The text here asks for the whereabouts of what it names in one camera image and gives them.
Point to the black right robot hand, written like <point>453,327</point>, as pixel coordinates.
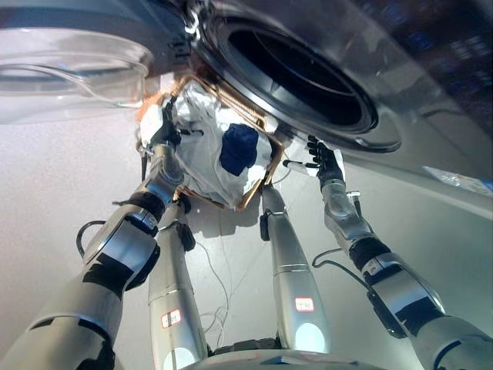
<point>329,165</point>

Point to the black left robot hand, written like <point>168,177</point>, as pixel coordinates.
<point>167,129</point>

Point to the white garment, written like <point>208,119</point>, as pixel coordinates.
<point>200,162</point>

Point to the dark blue garment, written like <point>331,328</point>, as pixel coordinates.
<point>239,148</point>

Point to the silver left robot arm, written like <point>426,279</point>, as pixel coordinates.
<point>111,254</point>

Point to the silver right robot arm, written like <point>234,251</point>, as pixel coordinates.
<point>393,277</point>

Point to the brown woven laundry basket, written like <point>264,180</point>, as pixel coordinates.
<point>275,154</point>

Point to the dark grey washing machine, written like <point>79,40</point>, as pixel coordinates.
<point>385,77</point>

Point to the silver right robot leg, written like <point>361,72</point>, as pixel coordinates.
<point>296,270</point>

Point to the silver robot leg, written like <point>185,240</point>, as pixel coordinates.
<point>173,289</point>
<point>296,270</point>

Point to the round glass washer door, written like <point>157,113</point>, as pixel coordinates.
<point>69,73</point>

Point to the blue white energy sticker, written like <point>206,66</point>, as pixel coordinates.
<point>454,179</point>

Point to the silver left robot leg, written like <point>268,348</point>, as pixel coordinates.
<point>173,289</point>

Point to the grey robot torso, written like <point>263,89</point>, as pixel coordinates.
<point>292,358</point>

